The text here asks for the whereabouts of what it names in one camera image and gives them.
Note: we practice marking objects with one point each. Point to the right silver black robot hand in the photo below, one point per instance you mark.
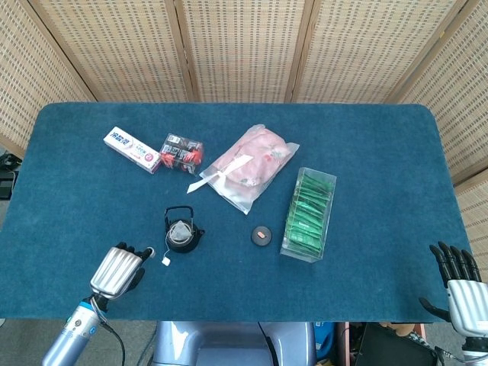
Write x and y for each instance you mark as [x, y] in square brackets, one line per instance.
[467, 301]

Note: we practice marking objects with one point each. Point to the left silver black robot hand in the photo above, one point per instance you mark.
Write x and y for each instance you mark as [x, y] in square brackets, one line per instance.
[114, 272]

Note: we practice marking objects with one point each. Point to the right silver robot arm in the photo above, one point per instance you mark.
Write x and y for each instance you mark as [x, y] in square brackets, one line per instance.
[476, 347]

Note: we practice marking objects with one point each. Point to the frosted plastic zip bag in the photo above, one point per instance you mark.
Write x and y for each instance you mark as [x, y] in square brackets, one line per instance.
[248, 204]

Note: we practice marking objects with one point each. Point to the black teapot lid orange knob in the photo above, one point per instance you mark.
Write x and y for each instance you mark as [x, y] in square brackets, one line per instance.
[261, 238]

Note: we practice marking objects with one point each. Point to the clear box of green tea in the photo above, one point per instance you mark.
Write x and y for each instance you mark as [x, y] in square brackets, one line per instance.
[309, 217]

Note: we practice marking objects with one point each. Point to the white ribbon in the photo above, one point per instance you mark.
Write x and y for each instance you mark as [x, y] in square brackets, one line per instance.
[198, 185]

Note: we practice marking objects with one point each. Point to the white pink toothpaste box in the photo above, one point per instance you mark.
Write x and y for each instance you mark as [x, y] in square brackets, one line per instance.
[129, 148]

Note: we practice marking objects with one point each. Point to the blue carpet table cover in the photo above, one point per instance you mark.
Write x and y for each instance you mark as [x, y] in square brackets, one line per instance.
[244, 289]

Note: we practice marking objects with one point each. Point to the grey blue robot torso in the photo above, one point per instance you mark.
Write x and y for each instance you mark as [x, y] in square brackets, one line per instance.
[228, 343]

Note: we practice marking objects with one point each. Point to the clear box red black contents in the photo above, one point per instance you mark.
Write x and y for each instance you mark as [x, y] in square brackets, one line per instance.
[181, 154]

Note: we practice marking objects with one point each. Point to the black device on floor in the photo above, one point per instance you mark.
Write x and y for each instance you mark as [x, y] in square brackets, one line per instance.
[7, 187]

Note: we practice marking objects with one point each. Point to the blue container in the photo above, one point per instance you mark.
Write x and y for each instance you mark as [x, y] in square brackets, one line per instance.
[324, 339]

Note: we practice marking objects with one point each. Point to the pink floral cloth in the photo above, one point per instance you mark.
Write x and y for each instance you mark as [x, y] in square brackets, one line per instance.
[259, 160]

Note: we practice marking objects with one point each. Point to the wicker folding screen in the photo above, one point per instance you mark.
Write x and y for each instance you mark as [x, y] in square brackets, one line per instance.
[244, 49]

